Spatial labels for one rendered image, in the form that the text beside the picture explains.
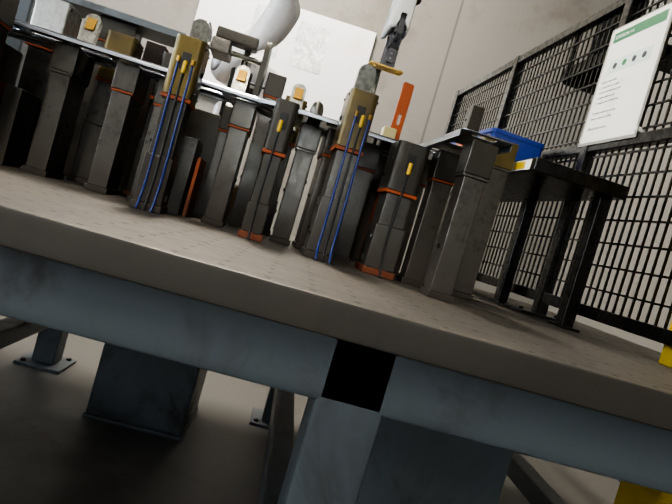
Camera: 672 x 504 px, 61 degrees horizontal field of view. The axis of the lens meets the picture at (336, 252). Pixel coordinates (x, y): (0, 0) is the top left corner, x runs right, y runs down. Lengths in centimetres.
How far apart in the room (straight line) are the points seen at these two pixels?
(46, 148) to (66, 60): 19
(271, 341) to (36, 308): 25
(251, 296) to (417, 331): 18
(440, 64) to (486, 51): 32
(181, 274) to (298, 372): 17
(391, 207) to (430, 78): 287
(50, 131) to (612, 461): 120
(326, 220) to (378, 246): 13
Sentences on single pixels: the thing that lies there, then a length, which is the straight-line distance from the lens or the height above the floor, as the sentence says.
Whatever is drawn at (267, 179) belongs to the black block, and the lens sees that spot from 117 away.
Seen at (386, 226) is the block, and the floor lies 80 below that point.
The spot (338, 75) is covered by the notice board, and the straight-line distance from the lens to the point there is 389.
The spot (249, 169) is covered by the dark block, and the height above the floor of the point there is 86.
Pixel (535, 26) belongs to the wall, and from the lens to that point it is 431.
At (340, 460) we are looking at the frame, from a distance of 68.
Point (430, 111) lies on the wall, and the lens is 396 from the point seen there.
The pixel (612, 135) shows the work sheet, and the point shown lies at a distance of 150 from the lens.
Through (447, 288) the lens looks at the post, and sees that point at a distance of 103.
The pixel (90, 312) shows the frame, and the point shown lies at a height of 61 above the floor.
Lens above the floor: 77
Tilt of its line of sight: 2 degrees down
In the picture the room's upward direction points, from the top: 16 degrees clockwise
